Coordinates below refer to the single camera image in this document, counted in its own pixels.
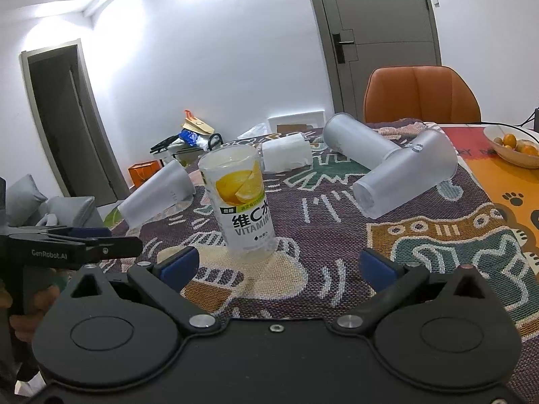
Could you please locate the clear plastic bag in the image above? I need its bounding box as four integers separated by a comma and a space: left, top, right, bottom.
241, 122, 270, 140

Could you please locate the patterned woven blanket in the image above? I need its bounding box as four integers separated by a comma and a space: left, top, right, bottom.
101, 118, 539, 342

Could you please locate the black cable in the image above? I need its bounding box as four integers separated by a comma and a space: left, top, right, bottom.
484, 109, 539, 132

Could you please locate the person's left hand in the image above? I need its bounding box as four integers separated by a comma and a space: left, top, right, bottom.
0, 280, 45, 344

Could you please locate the orange leather chair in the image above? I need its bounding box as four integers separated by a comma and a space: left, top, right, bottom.
363, 66, 482, 125

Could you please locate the blue white plastic bag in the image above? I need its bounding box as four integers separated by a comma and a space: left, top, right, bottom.
179, 128, 211, 151

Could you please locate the orange paw print mat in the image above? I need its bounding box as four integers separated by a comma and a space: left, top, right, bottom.
440, 123, 539, 271

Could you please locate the dark doorway frame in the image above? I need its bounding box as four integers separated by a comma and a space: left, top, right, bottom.
21, 39, 130, 203

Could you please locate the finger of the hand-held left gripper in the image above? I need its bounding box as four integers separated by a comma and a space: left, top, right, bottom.
18, 226, 113, 240
81, 237, 144, 262

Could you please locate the black wire basket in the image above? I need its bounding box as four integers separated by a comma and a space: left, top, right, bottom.
150, 133, 224, 166

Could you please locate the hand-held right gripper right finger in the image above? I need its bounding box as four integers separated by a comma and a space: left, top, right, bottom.
330, 247, 491, 333

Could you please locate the white cardboard box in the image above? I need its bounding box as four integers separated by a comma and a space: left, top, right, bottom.
267, 110, 327, 136

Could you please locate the white bowl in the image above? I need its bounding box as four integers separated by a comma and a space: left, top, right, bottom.
483, 124, 539, 170

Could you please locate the frosted plastic cup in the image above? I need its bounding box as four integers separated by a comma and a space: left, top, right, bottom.
352, 129, 459, 220
323, 112, 402, 170
117, 159, 197, 231
261, 132, 314, 173

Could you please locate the orange paper bag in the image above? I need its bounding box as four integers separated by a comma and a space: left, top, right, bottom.
128, 162, 163, 189

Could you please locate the grey door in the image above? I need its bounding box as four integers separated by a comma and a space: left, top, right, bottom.
303, 0, 443, 111

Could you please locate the lemon print plastic cup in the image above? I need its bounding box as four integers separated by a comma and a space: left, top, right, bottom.
198, 145, 277, 261

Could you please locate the tan paper bag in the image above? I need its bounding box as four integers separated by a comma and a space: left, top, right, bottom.
182, 109, 214, 136

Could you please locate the pile of small oranges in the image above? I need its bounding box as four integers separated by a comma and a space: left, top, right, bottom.
492, 133, 539, 157

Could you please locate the grey sofa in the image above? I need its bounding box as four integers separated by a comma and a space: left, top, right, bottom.
0, 174, 104, 238

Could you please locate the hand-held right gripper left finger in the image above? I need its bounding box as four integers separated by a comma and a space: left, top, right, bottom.
67, 246, 220, 333

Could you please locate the black door lock handle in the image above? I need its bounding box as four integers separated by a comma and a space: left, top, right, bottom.
331, 31, 357, 65

